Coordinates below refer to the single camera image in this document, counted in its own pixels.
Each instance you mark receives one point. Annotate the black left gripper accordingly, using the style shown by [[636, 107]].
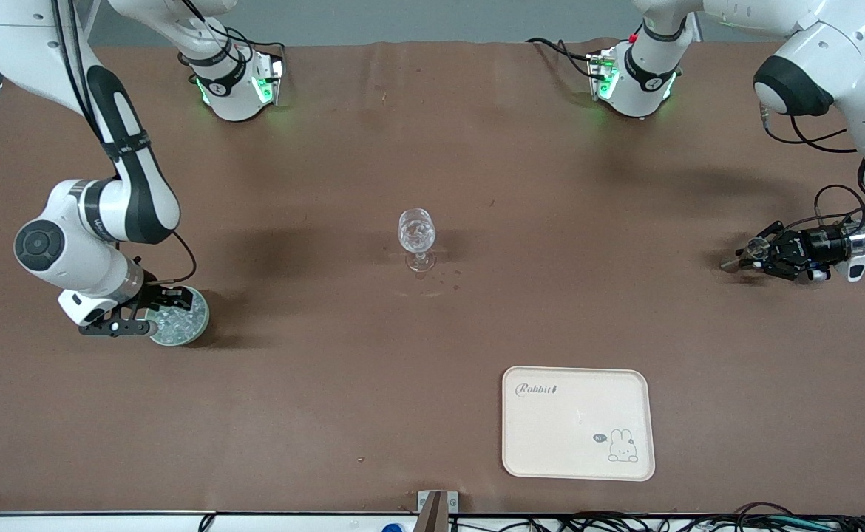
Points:
[[819, 243]]

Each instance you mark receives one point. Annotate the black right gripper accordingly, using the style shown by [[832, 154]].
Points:
[[153, 293]]

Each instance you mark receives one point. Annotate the steel double jigger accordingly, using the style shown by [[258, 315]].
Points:
[[754, 251]]

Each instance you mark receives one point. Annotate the clear ice cubes pile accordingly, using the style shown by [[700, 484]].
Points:
[[181, 324]]

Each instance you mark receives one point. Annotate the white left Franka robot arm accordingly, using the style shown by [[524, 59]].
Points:
[[832, 44]]

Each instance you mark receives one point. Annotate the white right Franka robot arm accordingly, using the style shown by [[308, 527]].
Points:
[[70, 247]]

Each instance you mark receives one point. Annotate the clear stemmed wine glass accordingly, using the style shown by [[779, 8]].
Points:
[[417, 233]]

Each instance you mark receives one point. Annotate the pale green round bowl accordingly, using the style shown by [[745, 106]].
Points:
[[181, 341]]

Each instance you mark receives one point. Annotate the brown table cover sheet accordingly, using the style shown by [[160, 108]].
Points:
[[329, 399]]

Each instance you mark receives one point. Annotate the green lit left base box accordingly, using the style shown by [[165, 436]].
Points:
[[602, 74]]

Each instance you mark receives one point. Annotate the green lit base box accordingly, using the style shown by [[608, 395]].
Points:
[[602, 74], [270, 77]]

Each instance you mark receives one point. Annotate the green lit right base box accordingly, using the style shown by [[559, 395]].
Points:
[[270, 77]]

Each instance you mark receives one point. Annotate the cream rabbit print tray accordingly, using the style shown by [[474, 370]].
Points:
[[565, 428]]

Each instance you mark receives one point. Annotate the grey metal mounting bracket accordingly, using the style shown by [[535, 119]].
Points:
[[438, 506]]

